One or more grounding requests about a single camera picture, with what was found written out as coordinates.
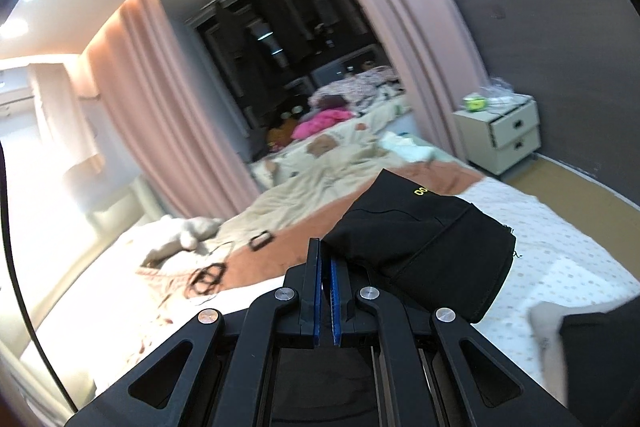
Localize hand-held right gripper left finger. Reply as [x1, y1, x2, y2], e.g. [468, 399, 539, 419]
[65, 238, 322, 427]

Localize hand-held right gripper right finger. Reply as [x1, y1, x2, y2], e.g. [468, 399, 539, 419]
[329, 256, 571, 427]

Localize black garment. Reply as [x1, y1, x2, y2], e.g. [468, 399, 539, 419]
[320, 168, 517, 324]

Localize floral patterned clothes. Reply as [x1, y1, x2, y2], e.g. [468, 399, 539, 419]
[309, 65, 402, 108]

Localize dark window with hanging clothes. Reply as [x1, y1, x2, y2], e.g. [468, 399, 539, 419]
[192, 0, 383, 148]

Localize brown blanket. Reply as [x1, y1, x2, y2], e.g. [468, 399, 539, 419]
[135, 162, 487, 308]

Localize small black rectangular object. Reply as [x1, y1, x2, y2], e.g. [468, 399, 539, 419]
[248, 231, 274, 253]

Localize beige printed quilt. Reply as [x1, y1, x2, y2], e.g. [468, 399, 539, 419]
[222, 94, 471, 240]

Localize beige plush toy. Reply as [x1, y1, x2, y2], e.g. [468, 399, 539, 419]
[142, 216, 224, 267]

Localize orange toy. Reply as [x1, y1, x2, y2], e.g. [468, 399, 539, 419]
[266, 121, 290, 151]

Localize white and teal cloth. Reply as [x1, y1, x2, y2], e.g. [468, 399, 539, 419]
[381, 132, 437, 164]

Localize pink cloth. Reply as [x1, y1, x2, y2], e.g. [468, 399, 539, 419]
[291, 107, 352, 141]

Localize white dotted bed sheet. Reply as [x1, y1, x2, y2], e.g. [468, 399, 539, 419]
[22, 179, 640, 408]

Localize white two-drawer nightstand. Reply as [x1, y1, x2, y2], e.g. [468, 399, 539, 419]
[452, 93, 543, 178]

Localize pink curtain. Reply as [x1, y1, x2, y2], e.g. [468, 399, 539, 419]
[295, 0, 490, 168]
[82, 0, 262, 210]

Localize person's black shorts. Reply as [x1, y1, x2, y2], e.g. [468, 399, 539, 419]
[559, 294, 640, 427]

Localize clear plastic bag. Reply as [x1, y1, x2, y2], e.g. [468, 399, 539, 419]
[480, 77, 522, 106]

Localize white wardrobe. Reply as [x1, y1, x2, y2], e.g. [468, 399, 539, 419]
[27, 62, 103, 212]

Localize black coiled strap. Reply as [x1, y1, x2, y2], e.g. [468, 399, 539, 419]
[186, 261, 227, 297]

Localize black cable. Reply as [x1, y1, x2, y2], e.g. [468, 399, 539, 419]
[0, 141, 77, 410]

